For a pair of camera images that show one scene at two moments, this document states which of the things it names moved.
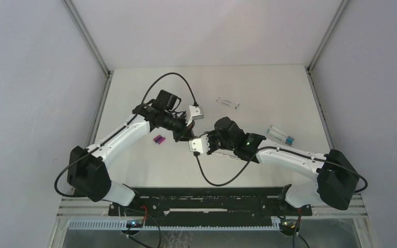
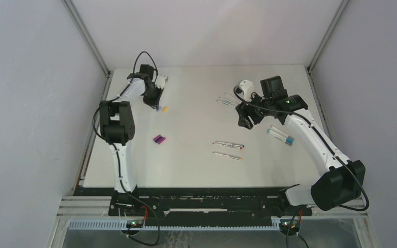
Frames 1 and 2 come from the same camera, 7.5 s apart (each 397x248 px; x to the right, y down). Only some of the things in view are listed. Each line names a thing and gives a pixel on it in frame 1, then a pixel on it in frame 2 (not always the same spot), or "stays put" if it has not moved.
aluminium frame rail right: x=308 y=68 stays put
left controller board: x=134 y=223 stays put
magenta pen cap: x=161 y=140 stays put
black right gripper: x=210 y=135 -> x=244 y=120
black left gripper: x=185 y=133 -> x=154 y=103
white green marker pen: x=228 y=104 stays put
